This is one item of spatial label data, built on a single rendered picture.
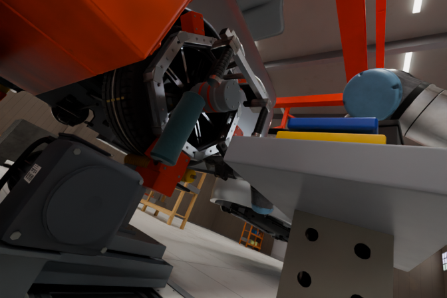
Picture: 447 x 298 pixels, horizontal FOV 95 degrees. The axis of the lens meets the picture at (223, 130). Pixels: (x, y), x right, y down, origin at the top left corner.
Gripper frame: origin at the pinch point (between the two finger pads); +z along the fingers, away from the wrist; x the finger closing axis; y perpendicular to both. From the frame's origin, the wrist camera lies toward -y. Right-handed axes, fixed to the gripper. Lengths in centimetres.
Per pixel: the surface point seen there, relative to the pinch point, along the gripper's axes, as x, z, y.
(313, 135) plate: -53, -66, -28
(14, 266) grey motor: -71, -25, -8
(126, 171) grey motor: -52, -29, -18
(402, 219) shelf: -52, -72, -21
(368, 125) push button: -52, -70, -28
